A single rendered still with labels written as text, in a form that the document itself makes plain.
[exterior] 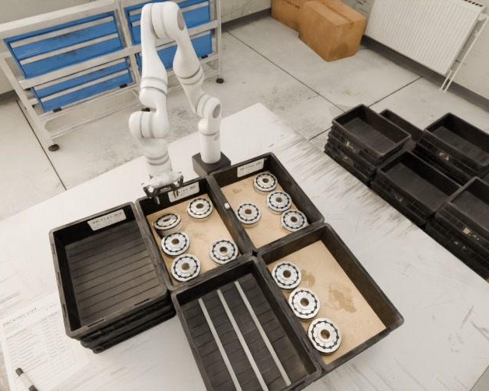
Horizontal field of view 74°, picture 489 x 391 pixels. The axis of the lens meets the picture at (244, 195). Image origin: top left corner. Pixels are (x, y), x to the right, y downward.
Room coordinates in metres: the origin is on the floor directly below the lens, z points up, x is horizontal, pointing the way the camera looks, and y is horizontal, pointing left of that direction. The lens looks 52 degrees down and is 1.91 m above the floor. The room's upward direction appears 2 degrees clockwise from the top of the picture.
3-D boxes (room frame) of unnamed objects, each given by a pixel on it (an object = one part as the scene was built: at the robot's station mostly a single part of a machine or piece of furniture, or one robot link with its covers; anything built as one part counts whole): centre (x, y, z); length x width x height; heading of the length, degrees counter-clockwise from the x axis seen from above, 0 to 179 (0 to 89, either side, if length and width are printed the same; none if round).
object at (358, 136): (1.60, -0.77, 0.37); 0.40 x 0.30 x 0.45; 39
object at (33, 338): (0.26, 0.68, 0.70); 0.33 x 0.23 x 0.01; 39
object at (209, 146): (1.09, 0.17, 0.89); 0.09 x 0.09 x 0.17; 39
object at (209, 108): (1.09, 0.16, 1.05); 0.09 x 0.09 x 0.17; 60
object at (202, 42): (2.68, 0.63, 0.60); 0.72 x 0.03 x 0.56; 129
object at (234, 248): (0.56, 0.07, 0.86); 0.10 x 0.10 x 0.01
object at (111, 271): (0.47, 0.45, 0.87); 0.40 x 0.30 x 0.11; 29
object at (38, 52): (2.17, 1.25, 0.60); 0.72 x 0.03 x 0.56; 129
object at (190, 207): (0.75, 0.17, 0.86); 0.10 x 0.10 x 0.01
